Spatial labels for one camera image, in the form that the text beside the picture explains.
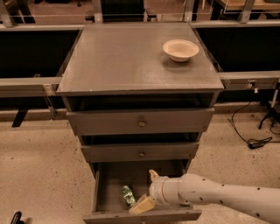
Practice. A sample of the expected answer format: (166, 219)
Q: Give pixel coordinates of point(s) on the grey top drawer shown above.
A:
(117, 122)

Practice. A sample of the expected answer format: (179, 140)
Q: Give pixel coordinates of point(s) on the white paper bowl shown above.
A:
(180, 50)

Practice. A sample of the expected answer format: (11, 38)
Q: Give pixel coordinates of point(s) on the grey middle drawer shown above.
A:
(130, 151)

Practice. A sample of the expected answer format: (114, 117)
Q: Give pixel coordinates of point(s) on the grey open bottom drawer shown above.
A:
(109, 206)

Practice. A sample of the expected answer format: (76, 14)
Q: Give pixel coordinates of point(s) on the black tripod stand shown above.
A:
(273, 111)

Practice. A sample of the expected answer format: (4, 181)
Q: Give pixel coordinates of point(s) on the grey drawer cabinet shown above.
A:
(123, 66)

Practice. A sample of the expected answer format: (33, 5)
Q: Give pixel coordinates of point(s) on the grey metal rail left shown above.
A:
(29, 87)

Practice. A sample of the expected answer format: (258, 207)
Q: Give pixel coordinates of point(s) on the brass top drawer knob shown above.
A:
(141, 123)

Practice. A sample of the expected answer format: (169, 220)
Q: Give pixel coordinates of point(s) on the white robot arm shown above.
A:
(259, 202)

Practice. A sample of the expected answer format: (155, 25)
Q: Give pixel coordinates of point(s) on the black object bottom left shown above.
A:
(16, 219)

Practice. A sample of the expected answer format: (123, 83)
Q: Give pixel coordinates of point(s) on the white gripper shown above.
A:
(157, 190)

